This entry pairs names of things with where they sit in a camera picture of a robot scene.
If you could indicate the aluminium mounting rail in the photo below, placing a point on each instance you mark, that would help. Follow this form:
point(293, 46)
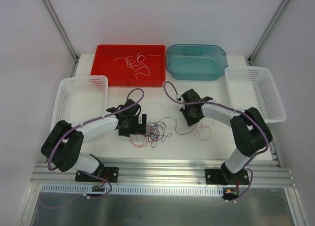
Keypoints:
point(266, 174)

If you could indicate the left aluminium frame post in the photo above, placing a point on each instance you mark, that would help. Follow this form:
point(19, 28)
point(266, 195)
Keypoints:
point(53, 15)

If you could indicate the right aluminium frame post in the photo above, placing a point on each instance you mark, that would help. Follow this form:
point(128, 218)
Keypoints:
point(274, 19)

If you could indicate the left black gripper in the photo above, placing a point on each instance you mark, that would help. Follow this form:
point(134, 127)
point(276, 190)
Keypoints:
point(137, 128)

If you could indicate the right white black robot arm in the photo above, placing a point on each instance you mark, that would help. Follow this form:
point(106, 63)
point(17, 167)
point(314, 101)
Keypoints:
point(249, 130)

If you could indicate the right white perforated basket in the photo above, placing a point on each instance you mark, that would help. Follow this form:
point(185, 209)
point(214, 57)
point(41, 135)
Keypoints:
point(252, 86)

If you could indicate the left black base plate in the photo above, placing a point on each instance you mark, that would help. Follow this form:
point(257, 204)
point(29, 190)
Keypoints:
point(108, 173)

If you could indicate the white perforated basket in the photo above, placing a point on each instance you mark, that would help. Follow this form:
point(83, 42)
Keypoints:
point(252, 86)
point(80, 98)

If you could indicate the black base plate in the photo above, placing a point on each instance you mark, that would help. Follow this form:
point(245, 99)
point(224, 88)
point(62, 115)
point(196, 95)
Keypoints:
point(215, 176)
point(108, 173)

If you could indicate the aluminium frame post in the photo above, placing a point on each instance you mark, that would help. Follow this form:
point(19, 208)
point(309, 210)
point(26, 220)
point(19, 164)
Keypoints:
point(274, 19)
point(53, 15)

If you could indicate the white slotted cable duct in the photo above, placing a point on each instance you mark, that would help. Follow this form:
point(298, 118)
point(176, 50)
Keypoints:
point(132, 190)

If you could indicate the red plastic tray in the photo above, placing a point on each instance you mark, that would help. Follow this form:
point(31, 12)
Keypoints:
point(131, 65)

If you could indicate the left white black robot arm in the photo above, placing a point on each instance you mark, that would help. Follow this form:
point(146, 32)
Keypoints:
point(62, 148)

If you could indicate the teal translucent plastic tub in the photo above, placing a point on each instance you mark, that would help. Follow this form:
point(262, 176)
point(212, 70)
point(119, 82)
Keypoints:
point(196, 62)

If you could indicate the left white perforated basket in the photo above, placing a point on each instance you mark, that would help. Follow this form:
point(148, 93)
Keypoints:
point(80, 98)

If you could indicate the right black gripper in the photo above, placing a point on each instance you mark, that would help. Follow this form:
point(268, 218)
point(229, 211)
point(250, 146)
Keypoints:
point(190, 115)

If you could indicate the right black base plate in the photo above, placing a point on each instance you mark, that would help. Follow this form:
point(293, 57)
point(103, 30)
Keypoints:
point(215, 176)

